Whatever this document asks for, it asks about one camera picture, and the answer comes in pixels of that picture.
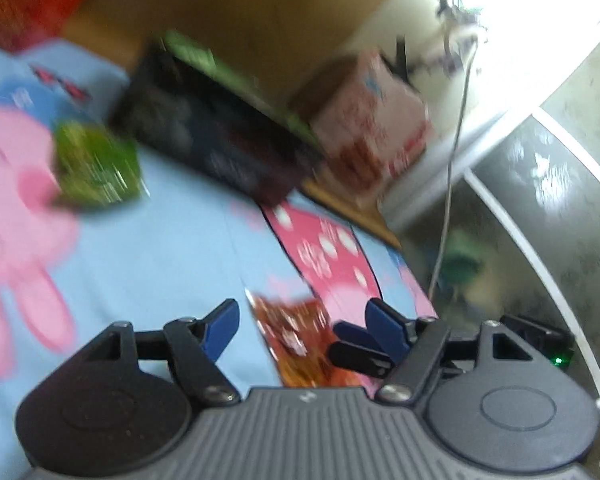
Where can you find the large pink snack bag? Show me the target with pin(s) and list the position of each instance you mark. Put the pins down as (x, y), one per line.
(375, 115)

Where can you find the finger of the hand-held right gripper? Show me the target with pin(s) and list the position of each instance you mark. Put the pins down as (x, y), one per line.
(355, 352)

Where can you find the red snack packet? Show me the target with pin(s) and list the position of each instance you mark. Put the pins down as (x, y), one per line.
(295, 340)

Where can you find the black box with sheep print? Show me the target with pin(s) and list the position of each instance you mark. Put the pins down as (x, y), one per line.
(190, 125)

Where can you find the green blurry object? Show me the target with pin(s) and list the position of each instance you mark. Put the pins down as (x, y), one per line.
(462, 257)

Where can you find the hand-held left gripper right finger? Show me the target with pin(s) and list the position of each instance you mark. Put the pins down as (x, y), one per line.
(387, 327)

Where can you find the frosted glass door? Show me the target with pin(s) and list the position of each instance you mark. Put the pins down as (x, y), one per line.
(555, 185)

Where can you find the dark green snack packet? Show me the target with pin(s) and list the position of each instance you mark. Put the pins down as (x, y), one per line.
(97, 167)

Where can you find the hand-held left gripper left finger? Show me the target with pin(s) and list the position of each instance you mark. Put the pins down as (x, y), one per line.
(220, 327)

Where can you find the wooden chair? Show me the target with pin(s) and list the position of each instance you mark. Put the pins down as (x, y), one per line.
(352, 212)

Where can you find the cartoon printed blue mat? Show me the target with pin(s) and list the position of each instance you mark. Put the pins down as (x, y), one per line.
(155, 260)

